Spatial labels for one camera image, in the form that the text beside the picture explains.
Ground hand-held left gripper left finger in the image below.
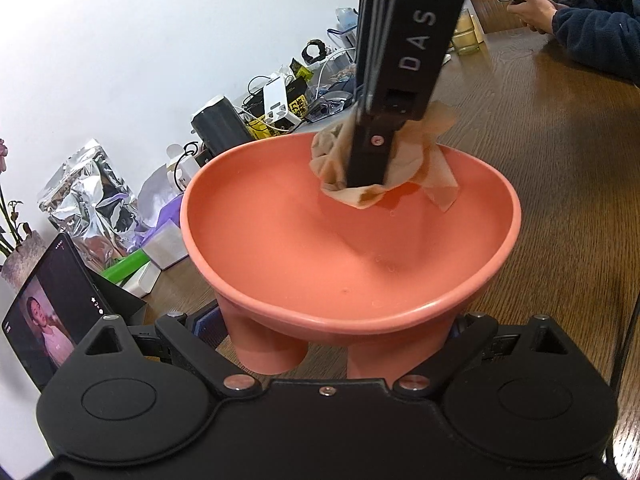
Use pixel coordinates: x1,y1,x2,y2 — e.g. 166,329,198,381
75,302,262,402

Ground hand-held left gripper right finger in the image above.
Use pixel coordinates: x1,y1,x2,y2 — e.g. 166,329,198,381
394,311,572,400

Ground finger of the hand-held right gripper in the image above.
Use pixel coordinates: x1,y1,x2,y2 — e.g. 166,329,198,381
344,109,407,189

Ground beige cleaning cloth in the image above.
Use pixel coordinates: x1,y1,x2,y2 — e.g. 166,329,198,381
310,100,461,211

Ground salmon pink footed bowl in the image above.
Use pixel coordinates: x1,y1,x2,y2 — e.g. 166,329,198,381
180,132,522,381

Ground another person's forearm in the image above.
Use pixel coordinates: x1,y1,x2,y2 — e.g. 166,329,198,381
549,0,640,84

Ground clear plastic bottle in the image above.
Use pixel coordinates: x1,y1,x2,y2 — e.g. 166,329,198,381
327,7,359,45

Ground glass cup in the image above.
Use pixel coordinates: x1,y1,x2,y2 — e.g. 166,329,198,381
451,9,486,56

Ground flat white box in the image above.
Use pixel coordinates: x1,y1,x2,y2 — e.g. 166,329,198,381
121,262,162,297

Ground black wristwatch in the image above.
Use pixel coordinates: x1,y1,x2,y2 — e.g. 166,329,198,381
301,39,329,67

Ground grey white box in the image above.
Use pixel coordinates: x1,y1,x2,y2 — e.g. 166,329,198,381
144,221,191,271

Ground black phone stand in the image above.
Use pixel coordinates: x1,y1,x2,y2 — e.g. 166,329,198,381
90,272,149,327

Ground yellow black packet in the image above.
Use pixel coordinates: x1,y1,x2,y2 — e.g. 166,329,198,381
289,57,314,117

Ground green tube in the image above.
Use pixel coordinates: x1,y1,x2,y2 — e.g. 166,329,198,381
99,250,152,284

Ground white charger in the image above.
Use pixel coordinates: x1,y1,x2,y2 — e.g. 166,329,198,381
262,79,302,132

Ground purple packet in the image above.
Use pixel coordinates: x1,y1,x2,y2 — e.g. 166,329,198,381
134,194,183,252

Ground white plastic bag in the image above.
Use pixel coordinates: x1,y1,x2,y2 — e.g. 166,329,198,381
137,164,187,222

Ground black box device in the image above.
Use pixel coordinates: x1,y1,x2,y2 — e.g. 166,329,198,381
191,95,257,159

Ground smartphone with lit screen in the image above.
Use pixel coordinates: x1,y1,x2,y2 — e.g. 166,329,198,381
2,232,117,392

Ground white power adapter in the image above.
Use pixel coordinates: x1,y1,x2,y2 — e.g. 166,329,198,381
166,144,202,184

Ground silver foil bag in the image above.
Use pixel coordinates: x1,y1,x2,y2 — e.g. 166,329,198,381
38,139,139,277

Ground frosted flower vase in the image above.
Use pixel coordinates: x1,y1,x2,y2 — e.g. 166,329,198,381
0,231,49,292

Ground dried flowers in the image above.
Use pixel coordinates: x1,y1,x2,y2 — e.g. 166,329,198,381
0,139,34,257

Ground black cable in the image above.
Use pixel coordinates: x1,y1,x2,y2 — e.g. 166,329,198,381
609,299,640,387

